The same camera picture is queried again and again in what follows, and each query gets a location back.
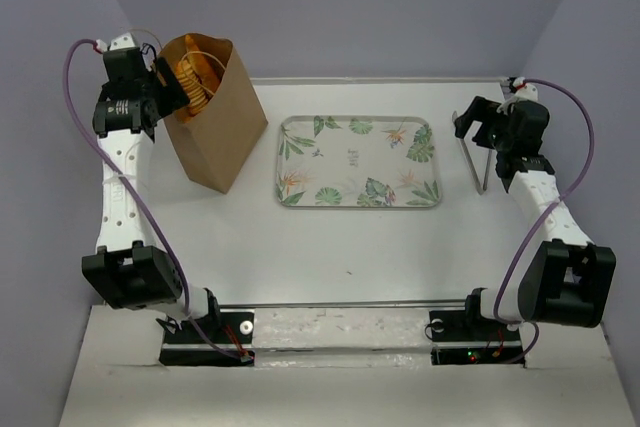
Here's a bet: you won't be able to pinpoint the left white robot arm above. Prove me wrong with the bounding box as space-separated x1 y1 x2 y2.
81 32 222 342

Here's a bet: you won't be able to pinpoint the fake ridged spiral bread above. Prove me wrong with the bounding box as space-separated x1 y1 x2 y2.
176 59 209 117

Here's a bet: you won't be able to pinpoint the metal kitchen tongs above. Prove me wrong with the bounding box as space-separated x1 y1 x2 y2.
454 132 494 196

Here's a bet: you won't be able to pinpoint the fake baguette bread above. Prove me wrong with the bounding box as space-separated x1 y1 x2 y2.
185 34 220 96

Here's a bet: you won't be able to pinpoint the white foreground cover board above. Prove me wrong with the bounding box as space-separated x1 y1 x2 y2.
61 307 634 426

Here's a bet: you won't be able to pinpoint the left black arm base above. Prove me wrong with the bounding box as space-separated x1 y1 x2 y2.
156 309 255 367

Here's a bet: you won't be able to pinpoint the brown paper bag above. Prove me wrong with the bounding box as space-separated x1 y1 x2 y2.
164 33 268 194

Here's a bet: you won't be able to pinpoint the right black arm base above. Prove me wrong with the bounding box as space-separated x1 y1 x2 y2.
424 309 524 366

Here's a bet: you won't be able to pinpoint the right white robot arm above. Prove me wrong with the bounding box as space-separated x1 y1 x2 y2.
453 77 616 339

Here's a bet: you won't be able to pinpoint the floral leaf pattern tray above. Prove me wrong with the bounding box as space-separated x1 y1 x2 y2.
275 115 442 209

